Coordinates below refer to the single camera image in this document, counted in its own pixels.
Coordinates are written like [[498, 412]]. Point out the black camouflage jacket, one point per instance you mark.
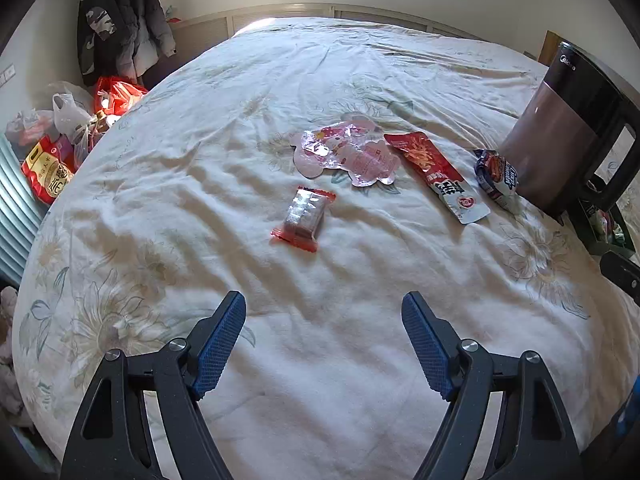
[[100, 25]]

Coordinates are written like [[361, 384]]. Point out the black and brown electric kettle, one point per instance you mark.
[[555, 150]]

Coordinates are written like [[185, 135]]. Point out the floral bed sheet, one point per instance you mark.
[[325, 280]]

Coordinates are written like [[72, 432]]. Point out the black and grey puffer jacket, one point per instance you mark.
[[147, 25]]

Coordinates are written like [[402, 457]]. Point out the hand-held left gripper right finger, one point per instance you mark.
[[427, 350]]

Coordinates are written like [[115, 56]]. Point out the clear plastic bag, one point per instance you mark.
[[92, 135]]

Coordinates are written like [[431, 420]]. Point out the green shallow tray box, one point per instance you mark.
[[592, 240]]

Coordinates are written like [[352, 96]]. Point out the pink cartoon snack packet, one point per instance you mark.
[[365, 160]]

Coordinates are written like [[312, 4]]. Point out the pink and white plastic bag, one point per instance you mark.
[[27, 127]]

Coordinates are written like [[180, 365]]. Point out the red plastic bag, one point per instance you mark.
[[120, 95]]

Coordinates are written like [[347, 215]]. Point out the long red and white snack packet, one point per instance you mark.
[[435, 170]]

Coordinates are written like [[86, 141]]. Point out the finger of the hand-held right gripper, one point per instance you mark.
[[625, 275]]

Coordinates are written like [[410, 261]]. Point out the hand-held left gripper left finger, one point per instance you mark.
[[217, 350]]

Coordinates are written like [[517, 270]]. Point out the light blue ribbed suitcase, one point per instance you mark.
[[17, 220]]

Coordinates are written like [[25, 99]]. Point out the red and yellow bag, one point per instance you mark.
[[47, 172]]

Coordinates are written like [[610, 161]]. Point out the blue and white biscuit packet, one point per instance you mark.
[[497, 177]]

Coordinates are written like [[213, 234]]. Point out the clear snack packet with red ends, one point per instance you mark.
[[302, 217]]

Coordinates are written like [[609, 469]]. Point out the wall switch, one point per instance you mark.
[[6, 75]]

